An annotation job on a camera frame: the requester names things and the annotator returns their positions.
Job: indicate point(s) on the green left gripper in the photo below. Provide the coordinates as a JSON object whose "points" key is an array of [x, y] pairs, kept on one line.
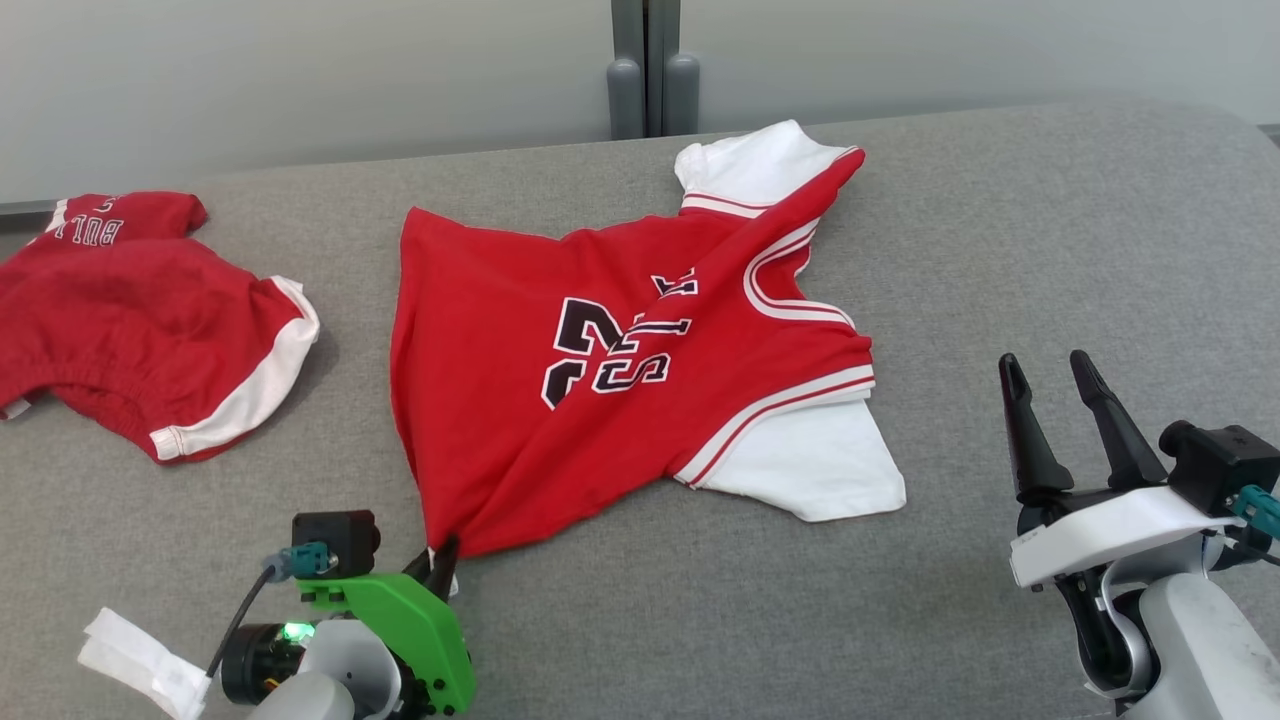
{"points": [[410, 620]]}

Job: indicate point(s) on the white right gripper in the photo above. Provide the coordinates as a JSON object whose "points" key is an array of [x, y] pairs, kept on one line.
{"points": [[1110, 530]]}

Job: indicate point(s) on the red jersey with white sleeves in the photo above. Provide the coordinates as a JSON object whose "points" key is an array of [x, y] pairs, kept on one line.
{"points": [[500, 400]]}

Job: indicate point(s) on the red shorts with white trim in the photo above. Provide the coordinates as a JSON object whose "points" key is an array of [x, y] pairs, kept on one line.
{"points": [[120, 320]]}

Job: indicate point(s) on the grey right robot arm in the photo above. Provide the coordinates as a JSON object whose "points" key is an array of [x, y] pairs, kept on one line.
{"points": [[1200, 640]]}

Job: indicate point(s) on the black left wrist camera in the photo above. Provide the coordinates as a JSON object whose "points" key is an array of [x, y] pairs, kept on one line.
{"points": [[340, 530]]}

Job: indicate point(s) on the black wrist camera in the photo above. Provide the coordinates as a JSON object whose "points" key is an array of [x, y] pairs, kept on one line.
{"points": [[340, 530], [1220, 460]]}

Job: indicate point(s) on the teal left camera connector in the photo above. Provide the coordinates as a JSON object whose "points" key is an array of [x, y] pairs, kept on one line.
{"points": [[300, 562]]}

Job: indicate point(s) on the teal camera connector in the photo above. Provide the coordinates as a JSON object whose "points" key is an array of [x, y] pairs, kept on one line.
{"points": [[300, 562], [1262, 510]]}

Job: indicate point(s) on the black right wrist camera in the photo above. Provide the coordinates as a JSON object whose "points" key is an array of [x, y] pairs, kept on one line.
{"points": [[1220, 460]]}

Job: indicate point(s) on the teal right camera connector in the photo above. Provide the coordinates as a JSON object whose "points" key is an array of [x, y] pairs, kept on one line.
{"points": [[1262, 510]]}

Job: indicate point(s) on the grey metal partition frame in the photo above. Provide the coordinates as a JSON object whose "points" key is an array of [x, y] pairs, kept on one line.
{"points": [[655, 70]]}

